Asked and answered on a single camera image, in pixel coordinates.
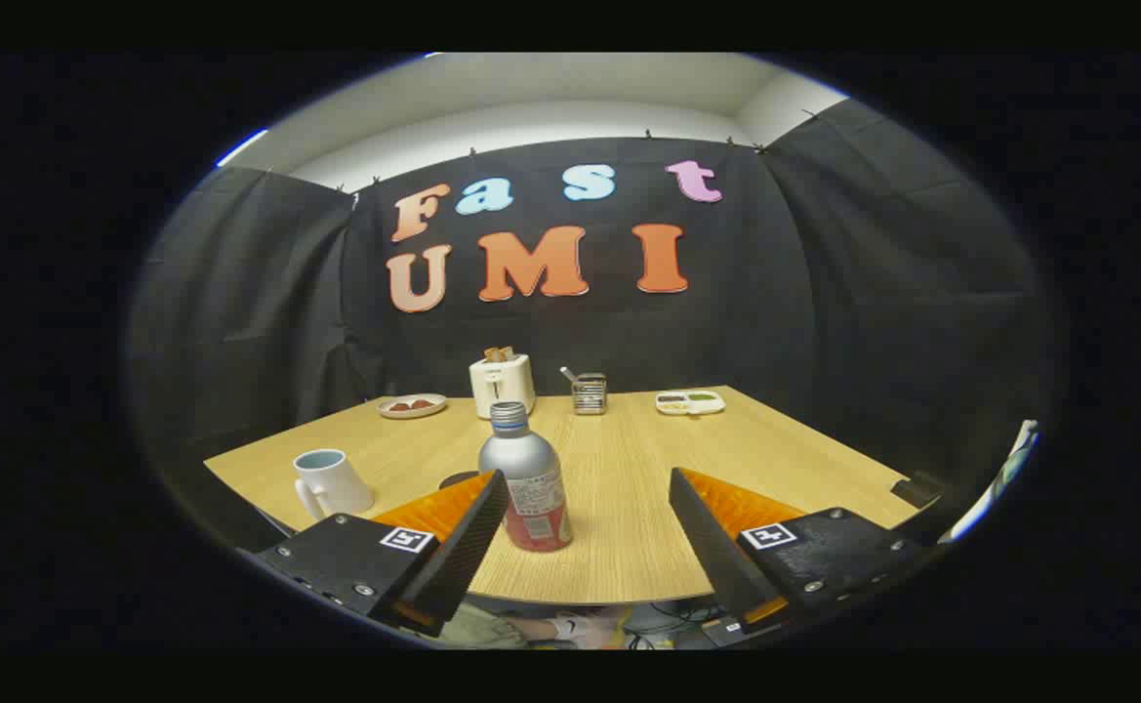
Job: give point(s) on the small white plate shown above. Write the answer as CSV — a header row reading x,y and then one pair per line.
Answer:
x,y
412,411

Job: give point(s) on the metal utensil holder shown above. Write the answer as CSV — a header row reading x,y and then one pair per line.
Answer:
x,y
590,395

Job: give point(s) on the black box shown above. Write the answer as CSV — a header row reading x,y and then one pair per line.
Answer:
x,y
916,488

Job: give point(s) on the silver juice bottle red label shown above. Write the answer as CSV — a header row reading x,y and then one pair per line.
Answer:
x,y
521,469

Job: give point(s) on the white divided dish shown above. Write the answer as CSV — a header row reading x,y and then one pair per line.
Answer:
x,y
690,402

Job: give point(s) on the white cup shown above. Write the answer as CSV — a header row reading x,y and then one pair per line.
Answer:
x,y
336,483

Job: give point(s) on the person's white shoe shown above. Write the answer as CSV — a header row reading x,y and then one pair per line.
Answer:
x,y
575,630

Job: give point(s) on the person's olive trouser leg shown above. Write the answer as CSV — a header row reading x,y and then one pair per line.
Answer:
x,y
482,630

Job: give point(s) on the toast slice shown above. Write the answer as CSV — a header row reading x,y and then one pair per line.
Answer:
x,y
499,354

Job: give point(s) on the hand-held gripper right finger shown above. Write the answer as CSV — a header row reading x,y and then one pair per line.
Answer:
x,y
712,547

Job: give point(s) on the wooden table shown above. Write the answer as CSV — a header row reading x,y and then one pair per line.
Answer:
x,y
619,508

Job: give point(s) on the black backdrop cloth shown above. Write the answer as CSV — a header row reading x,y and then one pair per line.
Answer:
x,y
775,293

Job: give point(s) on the white toaster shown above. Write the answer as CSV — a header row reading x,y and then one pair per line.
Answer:
x,y
502,389

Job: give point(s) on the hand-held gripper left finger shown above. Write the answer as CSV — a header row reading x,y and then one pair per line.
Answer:
x,y
468,542

